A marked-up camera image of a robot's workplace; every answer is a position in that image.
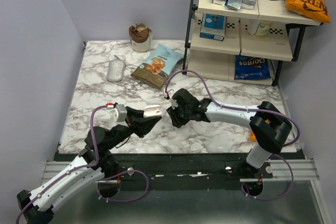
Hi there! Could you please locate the silver glitter pouch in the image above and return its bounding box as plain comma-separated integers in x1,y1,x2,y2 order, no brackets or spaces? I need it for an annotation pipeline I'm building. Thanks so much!
106,55,126,82

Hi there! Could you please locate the blue Doritos chip bag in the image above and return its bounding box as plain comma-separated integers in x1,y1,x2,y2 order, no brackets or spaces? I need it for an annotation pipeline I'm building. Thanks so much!
234,55,271,80

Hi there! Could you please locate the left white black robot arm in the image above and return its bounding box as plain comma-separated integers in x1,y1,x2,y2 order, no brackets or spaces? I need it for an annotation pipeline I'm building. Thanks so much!
15,103,162,223

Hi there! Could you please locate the blue box on shelf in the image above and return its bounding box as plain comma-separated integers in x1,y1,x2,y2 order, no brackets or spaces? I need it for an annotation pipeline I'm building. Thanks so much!
199,14,226,41

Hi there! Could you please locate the black frame beige shelf rack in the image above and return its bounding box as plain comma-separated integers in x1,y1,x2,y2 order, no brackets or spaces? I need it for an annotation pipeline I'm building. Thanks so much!
182,0,320,86

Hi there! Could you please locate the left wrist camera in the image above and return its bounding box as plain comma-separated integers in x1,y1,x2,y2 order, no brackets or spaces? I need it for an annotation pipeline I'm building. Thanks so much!
111,104,127,123

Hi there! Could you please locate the aluminium rail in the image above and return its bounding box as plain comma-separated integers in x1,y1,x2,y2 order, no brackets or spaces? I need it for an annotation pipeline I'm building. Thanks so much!
41,159,320,185

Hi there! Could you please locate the brown white paper cup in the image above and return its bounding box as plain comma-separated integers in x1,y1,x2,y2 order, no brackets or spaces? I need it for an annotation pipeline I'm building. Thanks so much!
129,23,153,52

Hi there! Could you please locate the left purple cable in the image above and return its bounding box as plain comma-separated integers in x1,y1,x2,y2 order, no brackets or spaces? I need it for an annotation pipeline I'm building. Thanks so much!
16,102,150,224

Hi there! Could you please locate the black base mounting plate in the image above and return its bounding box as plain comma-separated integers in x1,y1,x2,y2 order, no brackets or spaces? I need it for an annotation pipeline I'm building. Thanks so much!
95,153,273,191

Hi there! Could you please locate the light blue chip bag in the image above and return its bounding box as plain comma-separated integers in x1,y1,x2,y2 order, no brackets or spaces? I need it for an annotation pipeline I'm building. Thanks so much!
131,44,184,90

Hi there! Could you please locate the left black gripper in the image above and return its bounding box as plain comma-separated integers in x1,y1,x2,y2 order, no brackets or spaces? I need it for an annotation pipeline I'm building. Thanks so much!
107,106,162,151

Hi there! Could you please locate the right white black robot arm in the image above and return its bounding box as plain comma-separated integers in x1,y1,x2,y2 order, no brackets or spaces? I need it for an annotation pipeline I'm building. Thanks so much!
166,89,292,178

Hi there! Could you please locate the orange snack bag on table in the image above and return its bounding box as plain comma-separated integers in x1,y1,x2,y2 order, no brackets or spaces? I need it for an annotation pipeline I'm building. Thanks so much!
249,130,257,142

